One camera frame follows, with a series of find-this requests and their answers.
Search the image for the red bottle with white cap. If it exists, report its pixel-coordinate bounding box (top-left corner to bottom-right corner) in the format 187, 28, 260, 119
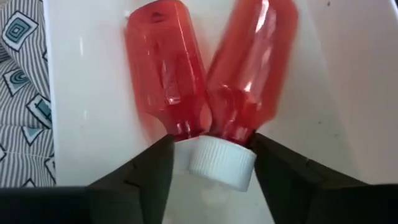
123, 0, 213, 172
188, 0, 300, 193

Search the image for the grey square-print cloth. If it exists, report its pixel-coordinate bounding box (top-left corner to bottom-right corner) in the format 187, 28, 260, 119
0, 0, 57, 189

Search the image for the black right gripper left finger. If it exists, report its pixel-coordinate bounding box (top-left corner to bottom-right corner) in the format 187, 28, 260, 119
86, 134, 175, 224

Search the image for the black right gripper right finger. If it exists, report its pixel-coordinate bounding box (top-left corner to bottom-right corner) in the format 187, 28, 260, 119
248, 133, 373, 224

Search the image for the small white plastic bin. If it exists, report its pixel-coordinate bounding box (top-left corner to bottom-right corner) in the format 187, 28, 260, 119
42, 0, 398, 224

